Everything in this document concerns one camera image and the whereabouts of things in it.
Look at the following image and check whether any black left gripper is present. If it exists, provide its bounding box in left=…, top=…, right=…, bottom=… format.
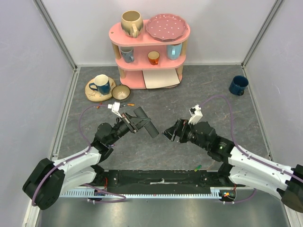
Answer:
left=108, top=111, right=152, bottom=145

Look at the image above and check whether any black remote control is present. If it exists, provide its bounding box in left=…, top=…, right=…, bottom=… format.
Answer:
left=134, top=107, right=159, bottom=138

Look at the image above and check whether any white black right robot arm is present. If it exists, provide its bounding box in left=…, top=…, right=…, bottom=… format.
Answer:
left=163, top=119, right=303, bottom=213

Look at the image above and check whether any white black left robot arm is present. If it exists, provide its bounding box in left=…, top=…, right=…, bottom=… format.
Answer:
left=22, top=108, right=159, bottom=210

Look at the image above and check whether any brown beige bowl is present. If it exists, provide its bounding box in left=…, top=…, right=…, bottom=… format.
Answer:
left=112, top=85, right=131, bottom=102

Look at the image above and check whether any white flat board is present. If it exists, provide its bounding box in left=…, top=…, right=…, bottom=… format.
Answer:
left=143, top=69, right=180, bottom=89

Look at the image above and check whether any beige round coaster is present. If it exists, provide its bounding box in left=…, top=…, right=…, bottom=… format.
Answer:
left=85, top=78, right=116, bottom=102

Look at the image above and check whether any navy white mug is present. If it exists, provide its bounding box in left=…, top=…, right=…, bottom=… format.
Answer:
left=89, top=74, right=110, bottom=95

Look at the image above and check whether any pink three-tier shelf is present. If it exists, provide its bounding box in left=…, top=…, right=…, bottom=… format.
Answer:
left=109, top=23, right=190, bottom=89

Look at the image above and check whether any small orange cup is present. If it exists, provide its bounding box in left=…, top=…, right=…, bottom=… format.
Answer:
left=147, top=51, right=160, bottom=65

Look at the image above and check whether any grey blue mug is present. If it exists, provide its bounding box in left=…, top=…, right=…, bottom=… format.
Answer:
left=120, top=47, right=134, bottom=63

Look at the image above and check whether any light blue mug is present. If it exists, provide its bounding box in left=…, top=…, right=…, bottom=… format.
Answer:
left=167, top=43, right=182, bottom=60

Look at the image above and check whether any dark blue cup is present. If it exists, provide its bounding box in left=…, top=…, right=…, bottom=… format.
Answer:
left=229, top=75, right=249, bottom=96

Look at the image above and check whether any pink dotted plate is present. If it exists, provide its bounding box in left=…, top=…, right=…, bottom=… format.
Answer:
left=146, top=13, right=188, bottom=42

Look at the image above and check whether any beige ceramic mug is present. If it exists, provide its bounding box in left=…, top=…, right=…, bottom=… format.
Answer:
left=121, top=10, right=144, bottom=38

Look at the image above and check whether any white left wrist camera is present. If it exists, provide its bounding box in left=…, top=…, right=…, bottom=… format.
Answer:
left=107, top=102, right=123, bottom=118

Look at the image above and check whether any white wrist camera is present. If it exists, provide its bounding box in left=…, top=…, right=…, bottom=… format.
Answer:
left=188, top=105, right=203, bottom=125
left=107, top=102, right=123, bottom=118

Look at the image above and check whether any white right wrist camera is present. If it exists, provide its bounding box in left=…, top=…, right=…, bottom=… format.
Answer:
left=188, top=105, right=203, bottom=125

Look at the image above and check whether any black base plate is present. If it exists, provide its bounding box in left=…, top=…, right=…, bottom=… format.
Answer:
left=91, top=170, right=234, bottom=194

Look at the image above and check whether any white slotted cable duct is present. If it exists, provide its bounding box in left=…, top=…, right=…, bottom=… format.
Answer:
left=60, top=187, right=235, bottom=199

